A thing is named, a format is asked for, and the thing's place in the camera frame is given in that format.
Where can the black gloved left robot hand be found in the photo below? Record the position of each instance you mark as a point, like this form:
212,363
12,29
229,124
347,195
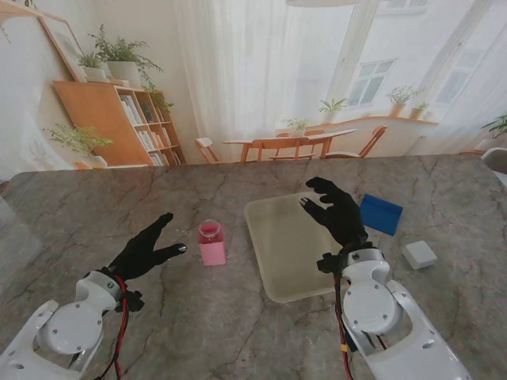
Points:
138,253

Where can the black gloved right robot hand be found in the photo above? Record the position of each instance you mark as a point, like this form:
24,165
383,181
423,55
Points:
340,215

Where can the blue scraper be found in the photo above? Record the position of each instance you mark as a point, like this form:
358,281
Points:
378,215

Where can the cream baking tray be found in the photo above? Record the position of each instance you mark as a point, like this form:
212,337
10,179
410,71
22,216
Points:
289,253

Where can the pink square jar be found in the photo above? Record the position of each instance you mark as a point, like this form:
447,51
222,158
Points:
212,251

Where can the white square jar lid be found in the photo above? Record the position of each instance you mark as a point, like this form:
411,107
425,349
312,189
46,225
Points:
420,255

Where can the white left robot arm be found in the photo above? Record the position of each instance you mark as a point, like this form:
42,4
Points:
51,332

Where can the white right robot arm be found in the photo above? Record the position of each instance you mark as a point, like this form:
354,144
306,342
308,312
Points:
380,316

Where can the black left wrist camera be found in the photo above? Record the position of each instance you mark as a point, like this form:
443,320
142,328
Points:
132,301

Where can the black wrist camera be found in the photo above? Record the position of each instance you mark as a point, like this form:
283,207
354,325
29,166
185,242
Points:
132,301
328,264

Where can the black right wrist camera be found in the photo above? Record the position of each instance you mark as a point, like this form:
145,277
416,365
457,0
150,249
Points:
328,264

